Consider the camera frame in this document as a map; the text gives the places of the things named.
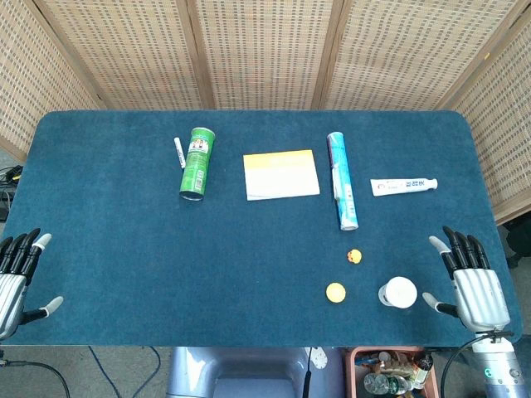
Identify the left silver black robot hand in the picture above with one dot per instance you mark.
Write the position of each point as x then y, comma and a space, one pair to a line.
10, 290

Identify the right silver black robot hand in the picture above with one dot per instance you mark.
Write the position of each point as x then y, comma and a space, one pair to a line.
481, 294

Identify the small yellow red toy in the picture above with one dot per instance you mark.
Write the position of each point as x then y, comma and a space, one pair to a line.
355, 256

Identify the orange round disc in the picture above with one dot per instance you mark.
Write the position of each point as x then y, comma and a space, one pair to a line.
336, 292

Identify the black object beside table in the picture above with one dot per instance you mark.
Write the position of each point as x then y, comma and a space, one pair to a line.
518, 244

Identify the white round jar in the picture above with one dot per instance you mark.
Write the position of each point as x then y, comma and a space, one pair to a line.
398, 292

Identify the dark glass bottle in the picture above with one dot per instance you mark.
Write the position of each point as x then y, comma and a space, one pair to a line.
424, 369

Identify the black power strip with plugs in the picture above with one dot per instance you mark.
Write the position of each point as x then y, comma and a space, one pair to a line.
9, 176

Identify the clear plastic bottle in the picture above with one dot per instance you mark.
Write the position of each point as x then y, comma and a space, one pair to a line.
383, 384

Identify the white toothpaste tube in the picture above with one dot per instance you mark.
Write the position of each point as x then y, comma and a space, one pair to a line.
398, 187

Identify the pink plastic bin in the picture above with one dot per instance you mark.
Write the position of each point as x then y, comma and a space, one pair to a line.
350, 373

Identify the woven bamboo screen panel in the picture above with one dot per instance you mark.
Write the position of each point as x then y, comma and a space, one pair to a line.
406, 54
265, 54
124, 54
25, 83
502, 124

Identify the white perforated plate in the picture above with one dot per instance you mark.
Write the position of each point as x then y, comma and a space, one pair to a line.
319, 358

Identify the blue toothbrush package tube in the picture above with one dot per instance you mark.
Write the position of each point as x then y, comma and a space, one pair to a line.
343, 182

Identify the blue table cloth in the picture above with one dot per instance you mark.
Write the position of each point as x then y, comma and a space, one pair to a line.
207, 269

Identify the white marker pen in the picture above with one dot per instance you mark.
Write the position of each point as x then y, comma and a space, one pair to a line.
179, 152

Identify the green chips can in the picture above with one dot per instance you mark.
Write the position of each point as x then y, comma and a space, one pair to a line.
197, 166

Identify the yellow white notepad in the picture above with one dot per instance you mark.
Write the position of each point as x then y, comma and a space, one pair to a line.
282, 178

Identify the blue-grey robot torso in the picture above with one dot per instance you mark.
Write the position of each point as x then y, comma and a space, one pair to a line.
249, 373

